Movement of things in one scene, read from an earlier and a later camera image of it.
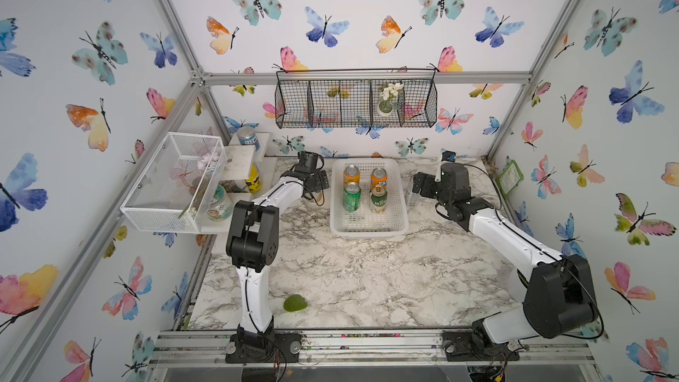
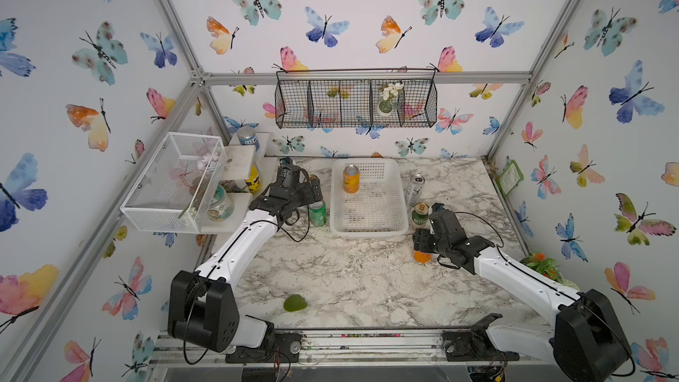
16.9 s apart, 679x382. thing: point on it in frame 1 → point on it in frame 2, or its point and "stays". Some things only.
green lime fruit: [294, 303] stays
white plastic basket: [392, 221] stays
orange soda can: [351, 173] stays
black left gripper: [320, 178] → [308, 197]
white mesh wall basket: [180, 187] stays
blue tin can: [247, 135] stays
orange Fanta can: [378, 177] → [422, 257]
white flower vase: [391, 95] stays
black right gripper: [431, 180] → [419, 239]
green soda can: [352, 194] → [318, 214]
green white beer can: [378, 198] → [420, 216]
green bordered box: [510, 178] stays
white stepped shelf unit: [239, 157] stays
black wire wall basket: [355, 98] stays
